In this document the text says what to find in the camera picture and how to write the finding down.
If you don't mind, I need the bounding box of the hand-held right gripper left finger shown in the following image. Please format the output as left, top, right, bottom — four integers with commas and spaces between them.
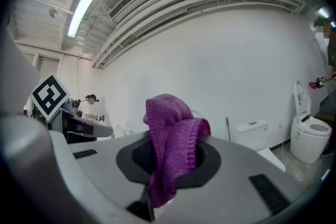
49, 130, 158, 223

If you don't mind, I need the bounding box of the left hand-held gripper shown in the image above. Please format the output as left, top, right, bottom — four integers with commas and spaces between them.
29, 74, 113, 144

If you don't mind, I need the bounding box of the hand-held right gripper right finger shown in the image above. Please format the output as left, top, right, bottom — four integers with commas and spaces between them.
153, 135, 307, 224

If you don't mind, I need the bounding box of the purple cloth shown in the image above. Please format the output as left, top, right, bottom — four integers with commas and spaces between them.
143, 93, 212, 208

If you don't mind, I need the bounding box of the white closed toilet with tank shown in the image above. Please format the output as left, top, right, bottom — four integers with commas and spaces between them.
235, 120, 287, 174

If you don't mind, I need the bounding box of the white smart toilet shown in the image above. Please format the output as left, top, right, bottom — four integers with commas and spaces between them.
289, 80, 333, 165

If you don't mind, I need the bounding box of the grey wall cable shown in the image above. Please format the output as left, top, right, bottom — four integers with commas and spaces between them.
76, 56, 81, 99

